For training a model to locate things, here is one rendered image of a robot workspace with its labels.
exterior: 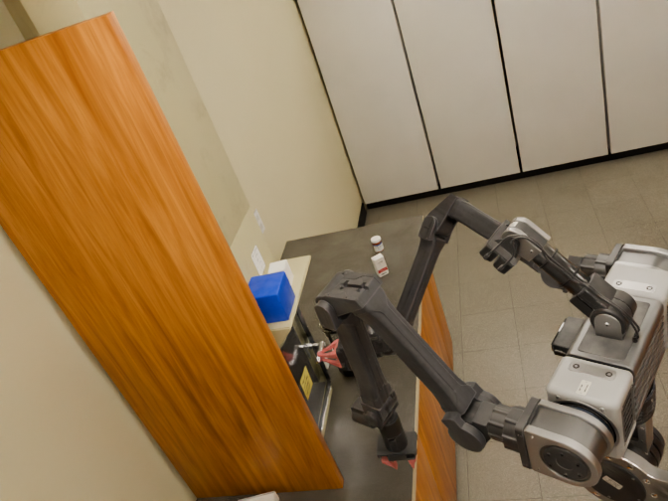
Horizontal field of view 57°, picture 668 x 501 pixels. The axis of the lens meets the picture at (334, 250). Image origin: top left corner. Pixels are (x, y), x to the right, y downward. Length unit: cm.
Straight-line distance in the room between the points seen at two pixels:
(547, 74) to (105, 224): 361
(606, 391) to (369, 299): 46
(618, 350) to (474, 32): 336
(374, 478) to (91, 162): 118
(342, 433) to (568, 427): 101
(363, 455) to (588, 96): 333
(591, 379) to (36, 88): 118
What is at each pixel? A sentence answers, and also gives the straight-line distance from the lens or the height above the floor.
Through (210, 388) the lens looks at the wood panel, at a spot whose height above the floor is 141.
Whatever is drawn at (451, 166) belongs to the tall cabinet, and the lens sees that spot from 479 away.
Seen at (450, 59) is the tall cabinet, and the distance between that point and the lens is 447.
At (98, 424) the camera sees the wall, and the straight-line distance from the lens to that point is 181.
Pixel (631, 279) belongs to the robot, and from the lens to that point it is 145.
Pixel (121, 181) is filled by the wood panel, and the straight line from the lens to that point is 136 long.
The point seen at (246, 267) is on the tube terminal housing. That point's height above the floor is 162.
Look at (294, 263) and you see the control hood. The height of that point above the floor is 151.
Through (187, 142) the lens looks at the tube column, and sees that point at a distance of 153.
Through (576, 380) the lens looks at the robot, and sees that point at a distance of 125.
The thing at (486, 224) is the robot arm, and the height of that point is 152.
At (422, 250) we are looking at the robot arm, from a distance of 178.
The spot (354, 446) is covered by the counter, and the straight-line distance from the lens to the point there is 202.
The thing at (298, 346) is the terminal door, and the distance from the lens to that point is 191.
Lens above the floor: 245
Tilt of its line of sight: 31 degrees down
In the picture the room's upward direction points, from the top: 21 degrees counter-clockwise
